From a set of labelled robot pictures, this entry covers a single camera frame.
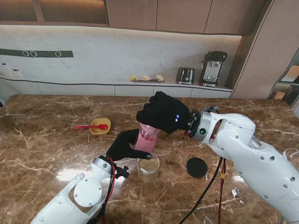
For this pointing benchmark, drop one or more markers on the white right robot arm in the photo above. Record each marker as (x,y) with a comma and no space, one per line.
(247,149)

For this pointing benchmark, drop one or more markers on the yellow plastic bowl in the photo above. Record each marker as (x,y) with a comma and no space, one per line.
(99,130)

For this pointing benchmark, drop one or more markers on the clear grain jar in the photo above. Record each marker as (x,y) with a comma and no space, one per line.
(149,171)

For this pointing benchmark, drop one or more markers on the white counter with drawers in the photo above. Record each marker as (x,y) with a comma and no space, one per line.
(133,90)

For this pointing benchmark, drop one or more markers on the tall brown cabinet panel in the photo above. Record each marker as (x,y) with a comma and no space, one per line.
(257,58)

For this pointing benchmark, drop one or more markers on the small wooden box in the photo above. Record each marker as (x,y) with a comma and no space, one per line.
(279,95)

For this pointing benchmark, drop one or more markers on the black wall power strip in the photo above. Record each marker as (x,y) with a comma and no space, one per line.
(46,54)

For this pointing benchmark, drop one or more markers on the black round jar lid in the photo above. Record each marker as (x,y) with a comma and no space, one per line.
(196,167)

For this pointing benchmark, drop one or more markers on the pink container with white lid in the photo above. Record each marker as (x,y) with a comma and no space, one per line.
(144,145)

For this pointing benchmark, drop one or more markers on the black espresso machine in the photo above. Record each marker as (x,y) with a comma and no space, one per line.
(212,67)

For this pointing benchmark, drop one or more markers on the dark open shelf unit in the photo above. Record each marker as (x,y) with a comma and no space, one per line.
(293,91)

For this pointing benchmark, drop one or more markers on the white wall device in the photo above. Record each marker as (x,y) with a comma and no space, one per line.
(16,73)
(3,68)

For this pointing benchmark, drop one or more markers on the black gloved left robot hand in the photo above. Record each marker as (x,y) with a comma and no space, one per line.
(122,145)

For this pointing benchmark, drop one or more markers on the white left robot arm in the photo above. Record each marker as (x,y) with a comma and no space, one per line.
(74,196)

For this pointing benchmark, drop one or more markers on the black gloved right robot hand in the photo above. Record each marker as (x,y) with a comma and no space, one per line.
(165,112)

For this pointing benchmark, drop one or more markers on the black and silver toaster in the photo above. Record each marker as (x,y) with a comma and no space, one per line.
(185,75)

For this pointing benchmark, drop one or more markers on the red plastic spoon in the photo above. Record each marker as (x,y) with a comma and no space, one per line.
(93,127)

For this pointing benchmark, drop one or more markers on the yellow lemon piece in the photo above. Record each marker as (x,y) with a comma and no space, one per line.
(159,77)
(146,78)
(133,78)

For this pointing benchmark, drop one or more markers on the pink measuring cup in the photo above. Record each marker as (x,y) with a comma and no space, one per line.
(149,131)

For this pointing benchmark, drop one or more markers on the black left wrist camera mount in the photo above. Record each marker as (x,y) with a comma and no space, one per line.
(122,172)

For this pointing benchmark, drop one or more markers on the tan book on shelf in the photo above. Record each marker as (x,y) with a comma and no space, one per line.
(293,73)

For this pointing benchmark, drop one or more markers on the brown wall cabinets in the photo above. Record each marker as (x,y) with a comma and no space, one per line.
(177,16)

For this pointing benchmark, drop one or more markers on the dark cutting board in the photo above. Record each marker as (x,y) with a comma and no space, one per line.
(144,81)

